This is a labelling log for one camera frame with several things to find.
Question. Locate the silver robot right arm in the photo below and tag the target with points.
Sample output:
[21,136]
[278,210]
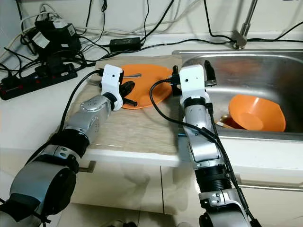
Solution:
[201,142]

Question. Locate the black power adapter brick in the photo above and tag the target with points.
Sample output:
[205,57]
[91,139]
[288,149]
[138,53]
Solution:
[125,44]

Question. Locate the beige woven placemat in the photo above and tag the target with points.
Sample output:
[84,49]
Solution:
[137,135]

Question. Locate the black power strip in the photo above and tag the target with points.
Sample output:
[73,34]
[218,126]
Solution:
[38,80]

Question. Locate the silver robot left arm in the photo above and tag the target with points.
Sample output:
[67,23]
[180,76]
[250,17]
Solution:
[92,113]

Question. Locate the orange plastic plate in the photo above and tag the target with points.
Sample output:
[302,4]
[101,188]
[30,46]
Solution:
[151,87]

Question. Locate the stainless steel sink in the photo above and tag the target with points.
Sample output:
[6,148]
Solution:
[255,68]

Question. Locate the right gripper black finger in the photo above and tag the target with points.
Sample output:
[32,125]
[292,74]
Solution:
[175,72]
[213,78]

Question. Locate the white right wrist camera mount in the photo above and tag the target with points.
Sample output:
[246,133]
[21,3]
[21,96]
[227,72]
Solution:
[193,80]

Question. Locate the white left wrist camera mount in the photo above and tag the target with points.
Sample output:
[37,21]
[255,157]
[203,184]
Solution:
[112,78]

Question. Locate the chrome sink faucet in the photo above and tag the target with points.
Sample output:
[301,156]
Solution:
[239,40]

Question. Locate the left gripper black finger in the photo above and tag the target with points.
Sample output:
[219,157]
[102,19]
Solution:
[128,87]
[131,102]

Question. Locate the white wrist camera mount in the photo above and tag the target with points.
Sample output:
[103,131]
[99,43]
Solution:
[193,80]
[112,78]

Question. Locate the black battery charger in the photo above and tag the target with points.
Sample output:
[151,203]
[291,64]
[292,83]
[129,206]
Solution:
[57,38]

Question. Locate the silver metal fork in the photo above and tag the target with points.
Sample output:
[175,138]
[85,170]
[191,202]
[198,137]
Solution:
[136,74]

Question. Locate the cream kitchen cabinet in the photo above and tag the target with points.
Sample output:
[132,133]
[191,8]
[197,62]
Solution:
[147,189]

